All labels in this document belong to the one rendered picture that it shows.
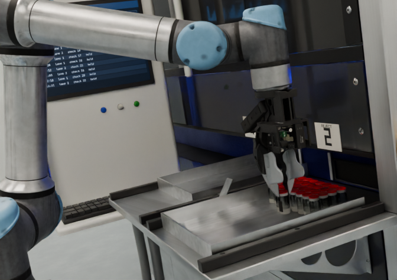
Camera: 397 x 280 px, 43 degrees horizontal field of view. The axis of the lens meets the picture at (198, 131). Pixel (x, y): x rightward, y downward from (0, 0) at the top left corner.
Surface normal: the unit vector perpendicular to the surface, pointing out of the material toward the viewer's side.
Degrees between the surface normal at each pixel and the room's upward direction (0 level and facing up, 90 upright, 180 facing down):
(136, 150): 90
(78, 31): 98
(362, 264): 90
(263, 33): 90
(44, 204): 100
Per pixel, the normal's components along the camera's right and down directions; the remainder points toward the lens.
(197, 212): 0.40, 0.07
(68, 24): -0.15, 0.10
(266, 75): -0.33, 0.19
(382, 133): -0.90, 0.20
